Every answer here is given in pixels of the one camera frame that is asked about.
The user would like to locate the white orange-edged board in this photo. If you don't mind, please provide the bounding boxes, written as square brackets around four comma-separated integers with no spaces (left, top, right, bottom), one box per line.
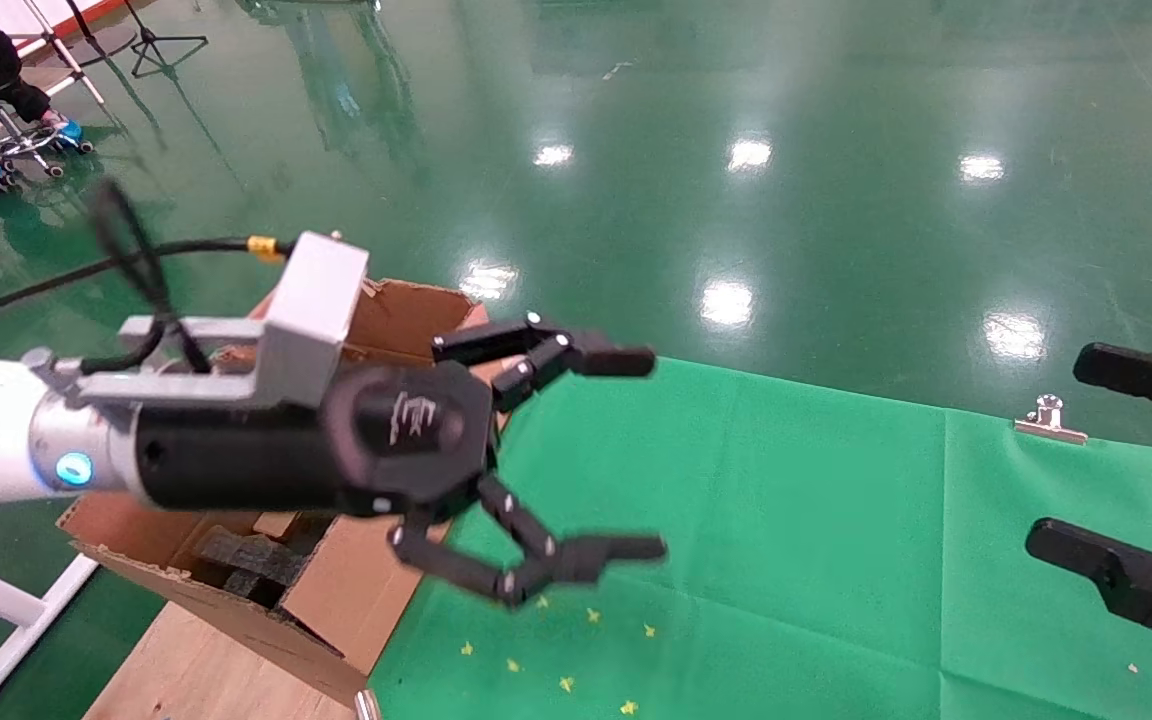
[0,0,127,43]

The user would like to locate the dark foam block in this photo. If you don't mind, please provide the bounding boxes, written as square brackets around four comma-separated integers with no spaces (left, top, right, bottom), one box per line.
[198,525,312,606]

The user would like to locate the black cable with yellow band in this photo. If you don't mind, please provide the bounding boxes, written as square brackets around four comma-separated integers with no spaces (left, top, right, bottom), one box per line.
[0,178,295,376]

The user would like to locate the wheeled stool base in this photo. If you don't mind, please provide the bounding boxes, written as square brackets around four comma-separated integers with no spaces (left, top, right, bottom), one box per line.
[0,100,94,191]

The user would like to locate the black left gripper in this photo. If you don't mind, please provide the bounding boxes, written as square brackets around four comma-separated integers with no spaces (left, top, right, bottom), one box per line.
[131,360,497,521]

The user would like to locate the black tripod stand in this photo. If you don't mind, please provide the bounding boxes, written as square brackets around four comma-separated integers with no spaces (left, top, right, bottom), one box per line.
[122,0,208,79]

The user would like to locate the white stand legs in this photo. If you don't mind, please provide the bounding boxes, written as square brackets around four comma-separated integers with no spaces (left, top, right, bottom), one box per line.
[11,0,105,106]

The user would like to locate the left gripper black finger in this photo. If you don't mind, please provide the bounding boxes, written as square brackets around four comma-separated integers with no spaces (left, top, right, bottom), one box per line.
[431,312,657,413]
[388,475,668,608]

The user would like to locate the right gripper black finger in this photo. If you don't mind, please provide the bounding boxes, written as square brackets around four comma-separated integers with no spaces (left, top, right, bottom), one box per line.
[1073,342,1152,421]
[1024,517,1152,676]

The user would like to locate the green cloth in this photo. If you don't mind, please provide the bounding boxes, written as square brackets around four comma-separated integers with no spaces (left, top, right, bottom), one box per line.
[366,355,1152,720]

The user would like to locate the large open cardboard carton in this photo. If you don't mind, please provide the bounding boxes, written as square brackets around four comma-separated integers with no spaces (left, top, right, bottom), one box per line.
[56,278,512,706]

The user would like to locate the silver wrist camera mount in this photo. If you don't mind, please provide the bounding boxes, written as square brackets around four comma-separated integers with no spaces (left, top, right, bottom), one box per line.
[21,232,370,409]

